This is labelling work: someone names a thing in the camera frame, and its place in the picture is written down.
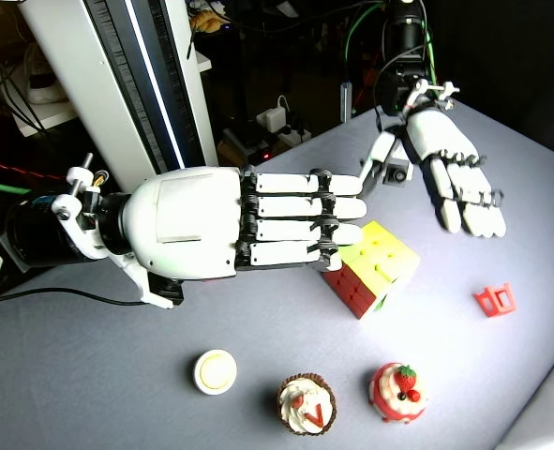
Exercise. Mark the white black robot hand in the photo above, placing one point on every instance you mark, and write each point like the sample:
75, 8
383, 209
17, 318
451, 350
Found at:
438, 136
183, 220

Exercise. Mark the colourful puzzle cube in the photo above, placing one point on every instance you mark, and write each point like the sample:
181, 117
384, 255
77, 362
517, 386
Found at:
379, 262

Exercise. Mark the dark device with red light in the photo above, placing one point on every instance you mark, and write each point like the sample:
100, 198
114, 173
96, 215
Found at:
253, 150

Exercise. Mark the white power adapter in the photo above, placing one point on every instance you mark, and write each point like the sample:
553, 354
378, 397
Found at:
272, 119

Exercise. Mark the white power strip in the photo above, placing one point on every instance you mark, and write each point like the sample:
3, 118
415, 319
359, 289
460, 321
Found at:
296, 136

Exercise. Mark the white round button yellow centre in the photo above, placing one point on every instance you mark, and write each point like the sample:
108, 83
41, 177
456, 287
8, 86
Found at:
215, 371

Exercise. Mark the white column with black rails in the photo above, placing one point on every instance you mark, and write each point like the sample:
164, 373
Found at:
94, 94

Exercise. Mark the small red toy stool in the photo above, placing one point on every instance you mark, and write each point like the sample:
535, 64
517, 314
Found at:
494, 301

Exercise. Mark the grey table cloth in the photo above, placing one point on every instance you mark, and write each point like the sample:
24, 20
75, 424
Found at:
117, 398

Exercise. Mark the white sneaker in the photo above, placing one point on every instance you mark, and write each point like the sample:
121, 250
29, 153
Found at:
42, 89

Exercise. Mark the yellow plush toy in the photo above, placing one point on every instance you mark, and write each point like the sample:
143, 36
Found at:
206, 21

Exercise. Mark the toy cupcake brown wrapper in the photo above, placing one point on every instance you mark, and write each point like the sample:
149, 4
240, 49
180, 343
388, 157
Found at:
307, 405

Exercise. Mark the toy strawberry cream cake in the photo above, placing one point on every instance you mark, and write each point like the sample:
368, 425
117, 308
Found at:
397, 396

